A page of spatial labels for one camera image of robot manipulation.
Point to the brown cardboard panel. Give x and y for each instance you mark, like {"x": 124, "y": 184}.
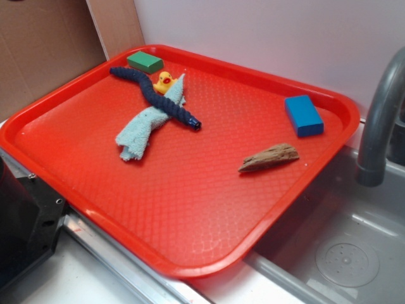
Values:
{"x": 45, "y": 44}

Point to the grey plastic sink basin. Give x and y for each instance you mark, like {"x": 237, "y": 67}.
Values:
{"x": 338, "y": 243}

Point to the green rectangular block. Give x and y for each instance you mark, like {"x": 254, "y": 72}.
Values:
{"x": 145, "y": 62}

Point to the yellow rubber duck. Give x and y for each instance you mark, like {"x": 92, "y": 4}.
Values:
{"x": 164, "y": 83}

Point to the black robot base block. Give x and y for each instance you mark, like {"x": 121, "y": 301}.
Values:
{"x": 32, "y": 214}

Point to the grey sink faucet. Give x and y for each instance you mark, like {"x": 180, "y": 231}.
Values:
{"x": 383, "y": 134}

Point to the brown wood chip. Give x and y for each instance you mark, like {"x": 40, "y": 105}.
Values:
{"x": 274, "y": 156}

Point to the red plastic tray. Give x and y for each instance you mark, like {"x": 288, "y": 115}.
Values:
{"x": 184, "y": 209}

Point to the light blue towel cloth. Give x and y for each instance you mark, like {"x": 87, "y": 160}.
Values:
{"x": 135, "y": 135}

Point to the blue rectangular block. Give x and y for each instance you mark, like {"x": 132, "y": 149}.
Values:
{"x": 303, "y": 116}

